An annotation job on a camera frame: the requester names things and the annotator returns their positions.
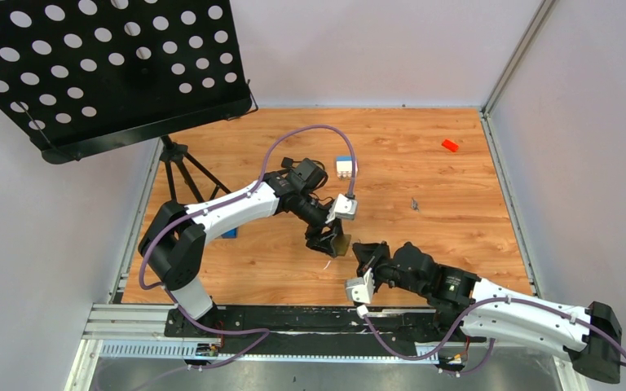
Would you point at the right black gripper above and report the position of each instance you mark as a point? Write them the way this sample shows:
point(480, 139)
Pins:
point(368, 256)

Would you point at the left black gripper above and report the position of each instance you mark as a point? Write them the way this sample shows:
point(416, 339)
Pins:
point(319, 243)

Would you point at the brass padlock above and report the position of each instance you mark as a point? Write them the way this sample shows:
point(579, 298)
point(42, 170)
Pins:
point(341, 244)

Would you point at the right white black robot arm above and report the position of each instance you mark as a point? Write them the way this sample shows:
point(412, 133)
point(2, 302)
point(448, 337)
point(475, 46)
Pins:
point(589, 337)

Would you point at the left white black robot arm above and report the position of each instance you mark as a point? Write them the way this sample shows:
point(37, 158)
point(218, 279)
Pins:
point(174, 244)

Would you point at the white blue toy block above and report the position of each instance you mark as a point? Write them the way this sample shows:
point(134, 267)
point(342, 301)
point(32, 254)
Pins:
point(346, 167)

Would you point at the blue small block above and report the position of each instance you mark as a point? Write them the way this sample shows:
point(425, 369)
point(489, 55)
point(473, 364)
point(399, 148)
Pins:
point(231, 234)

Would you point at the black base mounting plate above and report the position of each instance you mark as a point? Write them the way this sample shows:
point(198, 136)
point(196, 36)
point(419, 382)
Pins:
point(332, 331)

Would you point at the red small block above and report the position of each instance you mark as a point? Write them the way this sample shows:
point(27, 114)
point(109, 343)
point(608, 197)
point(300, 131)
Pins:
point(450, 145)

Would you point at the black tripod stand legs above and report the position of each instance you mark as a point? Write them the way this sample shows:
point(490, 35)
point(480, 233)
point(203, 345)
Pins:
point(174, 156)

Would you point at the black perforated music stand desk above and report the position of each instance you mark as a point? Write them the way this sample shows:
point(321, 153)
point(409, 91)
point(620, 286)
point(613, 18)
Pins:
point(84, 77)

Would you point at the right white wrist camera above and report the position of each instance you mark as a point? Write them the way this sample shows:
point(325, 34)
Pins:
point(360, 289)

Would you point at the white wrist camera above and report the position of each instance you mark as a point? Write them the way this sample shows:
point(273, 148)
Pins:
point(360, 289)
point(342, 208)

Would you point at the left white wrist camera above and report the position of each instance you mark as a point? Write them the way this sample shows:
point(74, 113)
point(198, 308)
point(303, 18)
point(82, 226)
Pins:
point(342, 208)

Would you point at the aluminium frame rails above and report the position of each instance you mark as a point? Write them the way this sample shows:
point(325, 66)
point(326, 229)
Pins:
point(138, 331)

